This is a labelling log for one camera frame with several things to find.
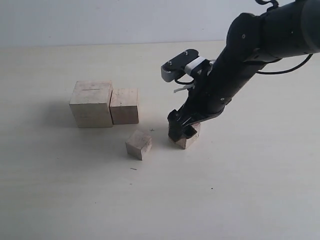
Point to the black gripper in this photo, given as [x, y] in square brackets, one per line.
[214, 87]

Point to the third largest wooden cube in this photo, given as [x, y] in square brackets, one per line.
[185, 143]

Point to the smallest wooden cube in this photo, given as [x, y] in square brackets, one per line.
[138, 144]

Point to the second largest wooden cube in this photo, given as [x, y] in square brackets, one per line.
[124, 106]

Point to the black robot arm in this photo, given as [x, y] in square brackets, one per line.
[252, 42]

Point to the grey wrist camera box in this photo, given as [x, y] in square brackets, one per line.
[174, 68]

